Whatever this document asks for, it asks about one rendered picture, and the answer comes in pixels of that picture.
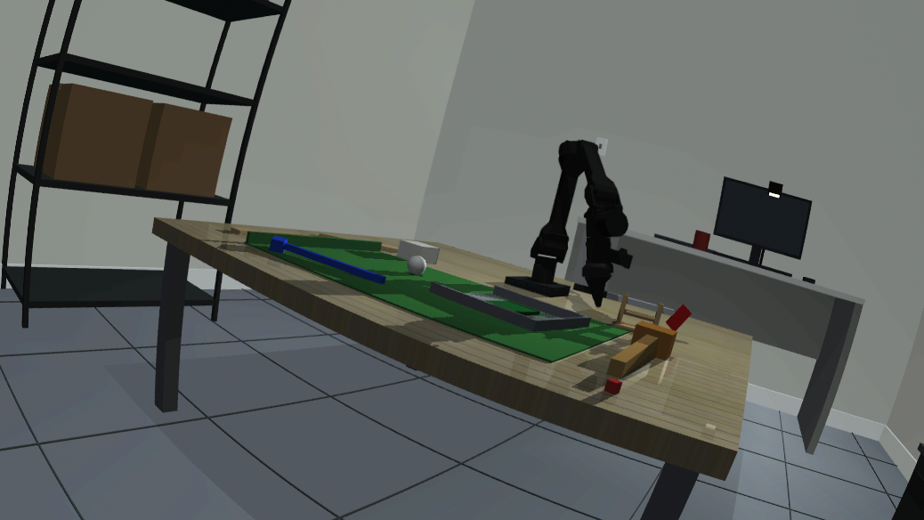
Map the blue putter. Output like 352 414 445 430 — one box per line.
269 236 386 285

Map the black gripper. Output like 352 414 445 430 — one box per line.
582 237 613 307

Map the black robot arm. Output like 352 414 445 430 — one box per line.
527 140 633 284

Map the grey ball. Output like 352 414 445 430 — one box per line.
407 256 426 275

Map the green mat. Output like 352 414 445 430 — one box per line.
245 242 630 362

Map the small red cube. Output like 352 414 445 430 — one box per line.
604 378 622 394

